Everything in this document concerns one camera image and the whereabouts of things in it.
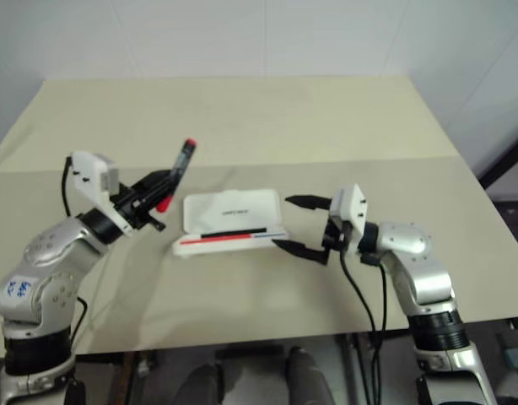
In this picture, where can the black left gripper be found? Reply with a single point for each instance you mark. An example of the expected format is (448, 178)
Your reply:
(130, 207)

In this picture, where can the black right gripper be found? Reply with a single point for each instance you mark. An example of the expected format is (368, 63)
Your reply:
(335, 236)

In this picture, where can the black marker with red caps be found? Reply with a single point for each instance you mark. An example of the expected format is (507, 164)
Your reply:
(184, 158)

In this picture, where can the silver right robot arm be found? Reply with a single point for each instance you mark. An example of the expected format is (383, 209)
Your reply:
(423, 274)

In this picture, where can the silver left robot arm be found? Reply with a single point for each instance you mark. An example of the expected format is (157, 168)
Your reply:
(52, 253)

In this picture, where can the white plastic pencil case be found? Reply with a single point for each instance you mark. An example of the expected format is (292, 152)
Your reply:
(229, 211)

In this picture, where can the black marker with red tip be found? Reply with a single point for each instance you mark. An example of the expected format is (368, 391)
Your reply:
(229, 233)

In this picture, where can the dark grey rounded shape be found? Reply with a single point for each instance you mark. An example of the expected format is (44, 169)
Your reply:
(204, 386)

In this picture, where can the grey blue box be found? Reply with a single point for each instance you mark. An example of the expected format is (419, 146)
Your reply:
(514, 356)

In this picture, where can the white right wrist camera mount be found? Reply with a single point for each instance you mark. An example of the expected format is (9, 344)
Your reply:
(356, 206)

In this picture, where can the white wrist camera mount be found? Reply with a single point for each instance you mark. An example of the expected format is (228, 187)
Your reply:
(356, 206)
(88, 177)

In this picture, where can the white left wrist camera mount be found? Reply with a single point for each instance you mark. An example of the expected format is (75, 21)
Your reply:
(88, 177)

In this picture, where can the black metal stand frame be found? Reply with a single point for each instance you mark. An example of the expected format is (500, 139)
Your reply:
(505, 160)

